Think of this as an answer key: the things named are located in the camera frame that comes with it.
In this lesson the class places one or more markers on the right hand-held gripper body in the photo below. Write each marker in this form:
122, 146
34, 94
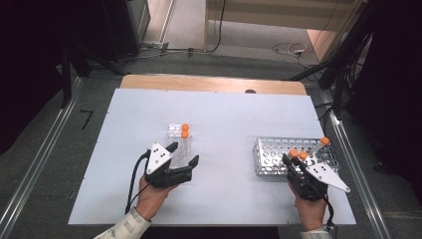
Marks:
308, 186

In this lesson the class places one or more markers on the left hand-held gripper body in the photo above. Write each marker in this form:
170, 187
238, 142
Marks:
159, 162

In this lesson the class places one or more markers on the orange-capped clear tube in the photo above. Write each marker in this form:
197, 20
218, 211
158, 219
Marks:
303, 155
185, 126
324, 140
184, 134
293, 153

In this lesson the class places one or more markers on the clear plastic tube rack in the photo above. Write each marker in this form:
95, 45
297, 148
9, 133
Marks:
182, 156

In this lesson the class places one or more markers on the perforated metal tube rack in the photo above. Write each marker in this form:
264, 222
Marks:
272, 144

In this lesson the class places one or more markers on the person's right hand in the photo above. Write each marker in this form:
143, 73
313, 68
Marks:
312, 214

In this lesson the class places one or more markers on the person's left hand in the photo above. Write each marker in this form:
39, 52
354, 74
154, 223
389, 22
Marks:
151, 199

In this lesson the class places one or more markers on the dark table grommet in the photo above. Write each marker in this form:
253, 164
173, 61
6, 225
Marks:
250, 91

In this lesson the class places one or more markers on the grey power strip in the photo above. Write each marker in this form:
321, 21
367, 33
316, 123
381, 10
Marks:
156, 46

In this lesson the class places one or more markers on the black metal stand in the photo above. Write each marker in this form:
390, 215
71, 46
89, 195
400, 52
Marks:
66, 83

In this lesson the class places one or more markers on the black cabinet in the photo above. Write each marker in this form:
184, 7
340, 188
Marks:
122, 30

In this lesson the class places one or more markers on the light wooden furniture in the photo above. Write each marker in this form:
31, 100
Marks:
282, 13

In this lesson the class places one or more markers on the aluminium floor rail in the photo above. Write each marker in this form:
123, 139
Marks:
40, 156
368, 205

